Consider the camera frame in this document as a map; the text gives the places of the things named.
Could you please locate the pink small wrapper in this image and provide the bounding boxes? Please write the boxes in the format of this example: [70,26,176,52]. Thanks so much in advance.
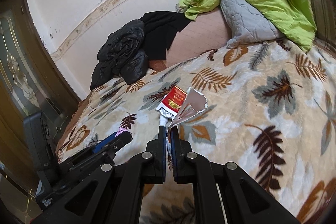
[115,127,129,137]

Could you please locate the red cigarette pack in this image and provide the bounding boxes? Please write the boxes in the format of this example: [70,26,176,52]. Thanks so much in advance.
[156,85,187,119]

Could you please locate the torn red white carton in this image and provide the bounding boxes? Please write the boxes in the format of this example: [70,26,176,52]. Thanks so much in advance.
[166,86,209,154]

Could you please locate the black puffer jacket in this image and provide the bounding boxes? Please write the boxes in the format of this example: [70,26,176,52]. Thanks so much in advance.
[90,19,149,90]

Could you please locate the wooden glass door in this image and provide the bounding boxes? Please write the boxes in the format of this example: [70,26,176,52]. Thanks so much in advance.
[1,0,79,190]

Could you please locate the leaf pattern blanket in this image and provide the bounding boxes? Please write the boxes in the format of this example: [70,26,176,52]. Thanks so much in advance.
[56,40,335,223]

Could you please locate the black cloth garment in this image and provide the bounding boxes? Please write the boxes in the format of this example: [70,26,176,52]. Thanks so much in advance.
[139,11,191,61]

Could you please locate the grey quilted pillow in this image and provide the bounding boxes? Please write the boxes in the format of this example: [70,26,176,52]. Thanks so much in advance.
[220,0,285,48]

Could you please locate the striped sofa cushion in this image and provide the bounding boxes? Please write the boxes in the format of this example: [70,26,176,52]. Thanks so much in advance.
[311,0,335,52]

